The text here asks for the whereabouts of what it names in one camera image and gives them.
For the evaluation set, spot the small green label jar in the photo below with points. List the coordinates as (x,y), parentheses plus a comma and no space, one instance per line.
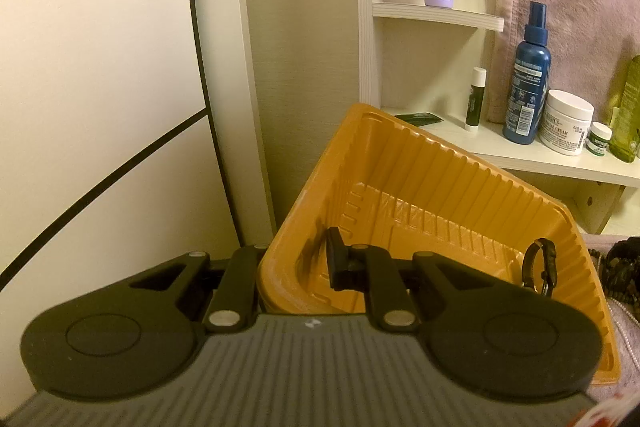
(599,139)

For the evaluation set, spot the dark green tube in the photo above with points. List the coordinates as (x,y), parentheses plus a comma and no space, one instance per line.
(420,118)

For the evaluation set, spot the orange plastic tray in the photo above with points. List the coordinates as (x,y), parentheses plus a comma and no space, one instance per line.
(425,187)

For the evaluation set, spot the green lip balm stick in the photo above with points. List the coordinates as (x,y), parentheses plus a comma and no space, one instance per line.
(475,102)

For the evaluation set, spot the blue spray bottle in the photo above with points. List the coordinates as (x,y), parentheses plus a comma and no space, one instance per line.
(525,92)

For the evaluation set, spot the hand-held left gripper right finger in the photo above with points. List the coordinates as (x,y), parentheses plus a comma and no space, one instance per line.
(337,259)

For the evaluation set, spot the white cream jar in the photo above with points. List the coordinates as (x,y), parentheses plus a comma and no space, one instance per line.
(565,122)

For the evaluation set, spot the green oil spray bottle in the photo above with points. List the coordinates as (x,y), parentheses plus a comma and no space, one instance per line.
(627,117)

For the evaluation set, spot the cream wooden shelf unit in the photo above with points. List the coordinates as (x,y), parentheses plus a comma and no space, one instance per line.
(425,57)

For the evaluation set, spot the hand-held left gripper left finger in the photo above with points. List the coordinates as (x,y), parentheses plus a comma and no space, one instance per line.
(242,267)

